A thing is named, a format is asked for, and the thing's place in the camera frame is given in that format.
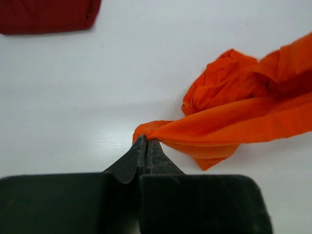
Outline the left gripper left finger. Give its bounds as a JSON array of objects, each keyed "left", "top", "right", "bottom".
[{"left": 0, "top": 136, "right": 147, "bottom": 234}]

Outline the orange t-shirt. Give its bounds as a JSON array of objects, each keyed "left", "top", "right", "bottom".
[{"left": 133, "top": 34, "right": 312, "bottom": 170}]

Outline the dark red folded t-shirt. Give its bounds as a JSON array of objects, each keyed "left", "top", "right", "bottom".
[{"left": 0, "top": 0, "right": 101, "bottom": 35}]

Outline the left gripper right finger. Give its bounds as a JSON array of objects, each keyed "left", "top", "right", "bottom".
[{"left": 139, "top": 140, "right": 273, "bottom": 234}]

